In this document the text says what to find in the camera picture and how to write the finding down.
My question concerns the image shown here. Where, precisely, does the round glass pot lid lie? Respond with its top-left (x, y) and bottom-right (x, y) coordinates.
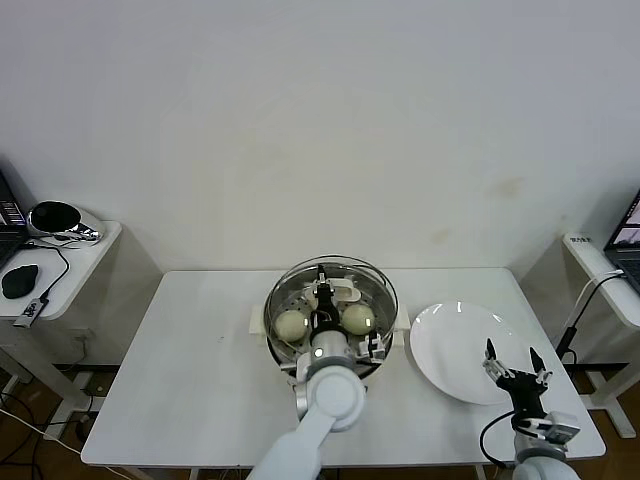
top-left (263, 255), bottom-right (401, 371)

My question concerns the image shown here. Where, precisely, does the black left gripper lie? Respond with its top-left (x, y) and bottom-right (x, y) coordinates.
top-left (309, 264), bottom-right (342, 333)

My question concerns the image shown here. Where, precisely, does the cream electric cooker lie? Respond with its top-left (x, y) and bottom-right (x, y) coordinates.
top-left (267, 332), bottom-right (405, 396)

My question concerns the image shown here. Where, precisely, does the white laptop cable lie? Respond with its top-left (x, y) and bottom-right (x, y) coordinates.
top-left (573, 269), bottom-right (626, 314)

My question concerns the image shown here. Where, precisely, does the white side table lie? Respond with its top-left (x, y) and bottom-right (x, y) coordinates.
top-left (0, 219), bottom-right (166, 414)
top-left (519, 232), bottom-right (640, 441)

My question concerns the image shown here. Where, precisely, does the black cable with adapter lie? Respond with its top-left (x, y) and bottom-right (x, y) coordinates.
top-left (557, 273), bottom-right (626, 366)

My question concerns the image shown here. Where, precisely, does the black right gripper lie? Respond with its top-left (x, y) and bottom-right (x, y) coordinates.
top-left (481, 337), bottom-right (555, 427)

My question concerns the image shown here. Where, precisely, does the white floor cable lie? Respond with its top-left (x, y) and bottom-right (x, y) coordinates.
top-left (0, 407), bottom-right (81, 454)

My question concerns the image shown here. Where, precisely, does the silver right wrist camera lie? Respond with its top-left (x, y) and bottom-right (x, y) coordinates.
top-left (519, 412), bottom-right (585, 447)

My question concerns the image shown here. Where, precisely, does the perforated steel steamer basket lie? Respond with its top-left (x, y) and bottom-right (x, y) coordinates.
top-left (248, 257), bottom-right (412, 374)

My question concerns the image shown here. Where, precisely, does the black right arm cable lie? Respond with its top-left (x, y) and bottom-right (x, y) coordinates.
top-left (478, 412), bottom-right (521, 469)

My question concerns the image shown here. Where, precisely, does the black usb hub cable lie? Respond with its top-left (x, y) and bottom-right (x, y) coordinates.
top-left (22, 234), bottom-right (71, 301)

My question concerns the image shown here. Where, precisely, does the black computer mouse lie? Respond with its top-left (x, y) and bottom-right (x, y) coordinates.
top-left (0, 264), bottom-right (40, 300)

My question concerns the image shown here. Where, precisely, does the chrome and black headset device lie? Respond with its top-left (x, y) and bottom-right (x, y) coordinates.
top-left (27, 200), bottom-right (105, 245)

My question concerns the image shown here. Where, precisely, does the black laptop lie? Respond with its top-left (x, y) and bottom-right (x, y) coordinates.
top-left (603, 188), bottom-right (640, 291)
top-left (0, 157), bottom-right (29, 269)

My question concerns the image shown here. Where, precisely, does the round white plate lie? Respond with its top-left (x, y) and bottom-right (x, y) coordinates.
top-left (409, 299), bottom-right (531, 406)

